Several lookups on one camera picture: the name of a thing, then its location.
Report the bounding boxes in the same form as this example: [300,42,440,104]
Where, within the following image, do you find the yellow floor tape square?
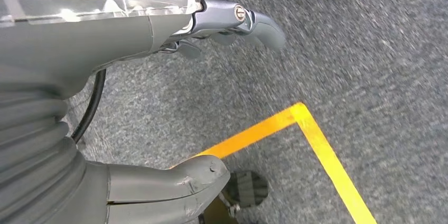
[171,102,377,224]

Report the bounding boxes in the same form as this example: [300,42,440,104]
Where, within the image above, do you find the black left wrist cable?
[71,69,107,144]

